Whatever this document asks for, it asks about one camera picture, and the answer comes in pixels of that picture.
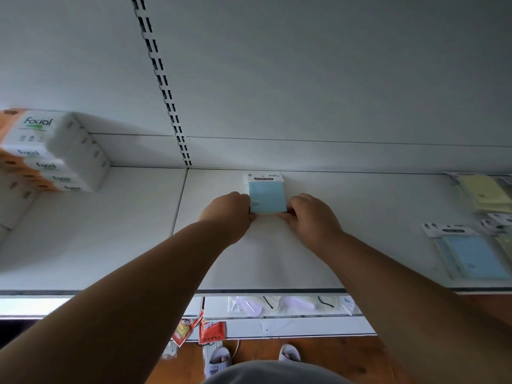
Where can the person's right hand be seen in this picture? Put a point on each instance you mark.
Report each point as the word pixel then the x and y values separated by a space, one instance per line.
pixel 314 223

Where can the person's left hand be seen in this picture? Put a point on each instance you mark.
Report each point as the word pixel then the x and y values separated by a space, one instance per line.
pixel 226 215

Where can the person's right fingers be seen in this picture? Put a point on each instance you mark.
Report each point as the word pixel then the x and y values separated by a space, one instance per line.
pixel 293 213

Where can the person's left fingers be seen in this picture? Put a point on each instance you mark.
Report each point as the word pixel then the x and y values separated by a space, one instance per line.
pixel 247 209

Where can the person's left forearm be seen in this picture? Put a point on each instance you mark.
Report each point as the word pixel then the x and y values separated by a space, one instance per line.
pixel 120 307

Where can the person's right forearm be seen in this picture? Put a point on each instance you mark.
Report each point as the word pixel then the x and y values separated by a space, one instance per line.
pixel 416 307

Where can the clear packaged white items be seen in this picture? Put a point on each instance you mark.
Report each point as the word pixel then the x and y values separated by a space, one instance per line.
pixel 288 304

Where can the white lower shelf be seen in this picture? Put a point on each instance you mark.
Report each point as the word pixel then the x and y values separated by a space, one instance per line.
pixel 288 325

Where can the red snack packet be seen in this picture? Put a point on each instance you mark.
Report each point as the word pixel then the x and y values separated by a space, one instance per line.
pixel 184 327
pixel 212 331

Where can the person's white right slipper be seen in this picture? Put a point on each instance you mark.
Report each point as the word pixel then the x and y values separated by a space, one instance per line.
pixel 289 353

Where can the person's white slipper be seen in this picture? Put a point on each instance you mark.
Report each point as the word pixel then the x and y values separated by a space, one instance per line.
pixel 289 353
pixel 218 357

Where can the white metal shelf board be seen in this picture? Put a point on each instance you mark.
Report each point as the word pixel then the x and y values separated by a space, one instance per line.
pixel 100 235

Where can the person's white left slipper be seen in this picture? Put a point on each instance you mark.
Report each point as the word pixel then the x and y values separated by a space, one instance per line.
pixel 218 357

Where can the slotted metal shelf upright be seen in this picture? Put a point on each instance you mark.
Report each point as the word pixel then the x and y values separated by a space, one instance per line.
pixel 164 83

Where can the person's grey shirt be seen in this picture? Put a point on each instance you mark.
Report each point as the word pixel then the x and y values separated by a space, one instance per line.
pixel 276 373

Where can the white orange facial tissue pack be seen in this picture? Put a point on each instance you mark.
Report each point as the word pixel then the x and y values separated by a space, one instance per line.
pixel 40 131
pixel 80 175
pixel 74 187
pixel 76 161

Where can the large blue sticky note pack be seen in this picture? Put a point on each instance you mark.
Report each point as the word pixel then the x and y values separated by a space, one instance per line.
pixel 470 255

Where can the yellow sticky note pack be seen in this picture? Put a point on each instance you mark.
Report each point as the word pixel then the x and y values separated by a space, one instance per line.
pixel 482 193

